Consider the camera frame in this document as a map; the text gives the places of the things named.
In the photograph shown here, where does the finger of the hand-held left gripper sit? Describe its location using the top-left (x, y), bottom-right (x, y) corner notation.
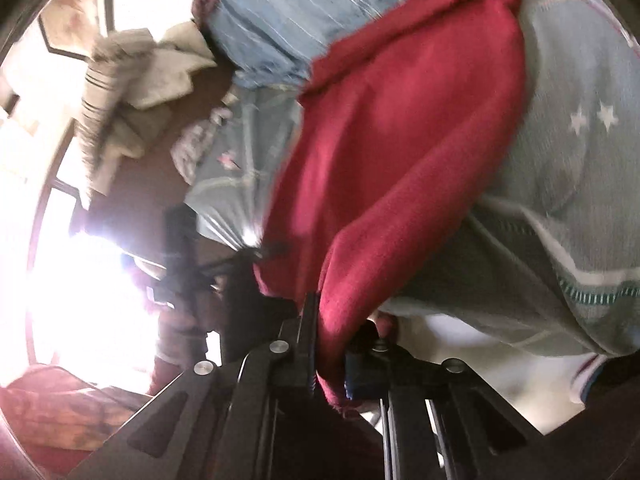
top-left (200, 241), bottom-right (290, 282)

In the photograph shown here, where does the blue plaid pillow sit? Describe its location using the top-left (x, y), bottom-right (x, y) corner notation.
top-left (192, 0), bottom-right (406, 90)

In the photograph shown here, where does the white crumpled cloth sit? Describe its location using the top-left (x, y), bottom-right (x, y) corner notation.
top-left (92, 24), bottom-right (219, 197)

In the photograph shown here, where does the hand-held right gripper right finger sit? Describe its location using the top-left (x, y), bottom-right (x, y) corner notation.
top-left (344, 332), bottom-right (556, 480)

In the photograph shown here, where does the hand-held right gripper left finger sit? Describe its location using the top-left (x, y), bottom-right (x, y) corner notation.
top-left (67, 291), bottom-right (326, 480)

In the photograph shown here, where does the reddish brown patterned cloth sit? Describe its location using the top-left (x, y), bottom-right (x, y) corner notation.
top-left (0, 364), bottom-right (153, 467)

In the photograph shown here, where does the striped fringed cloth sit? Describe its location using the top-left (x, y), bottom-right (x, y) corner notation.
top-left (75, 52), bottom-right (132, 196)

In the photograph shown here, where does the red knit sweater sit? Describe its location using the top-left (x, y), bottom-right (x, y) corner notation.
top-left (252, 0), bottom-right (530, 413)

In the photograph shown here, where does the grey-blue printed bed sheet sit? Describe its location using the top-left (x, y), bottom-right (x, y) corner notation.
top-left (170, 0), bottom-right (640, 358)

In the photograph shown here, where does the brown wooden headboard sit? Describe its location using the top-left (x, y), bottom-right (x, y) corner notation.
top-left (117, 62), bottom-right (243, 271)

